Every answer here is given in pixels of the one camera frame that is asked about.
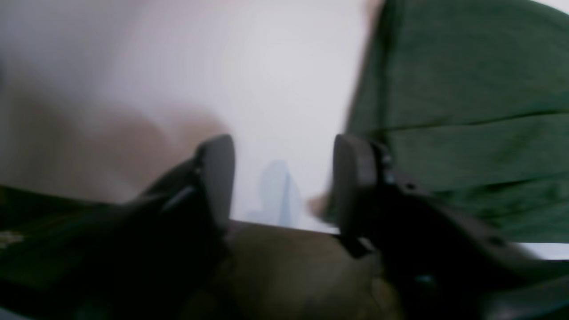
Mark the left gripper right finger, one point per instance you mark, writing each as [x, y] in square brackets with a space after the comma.
[444, 264]

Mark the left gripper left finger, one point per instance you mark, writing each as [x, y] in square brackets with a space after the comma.
[71, 259]

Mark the dark green t-shirt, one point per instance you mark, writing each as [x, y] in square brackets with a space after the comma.
[471, 97]

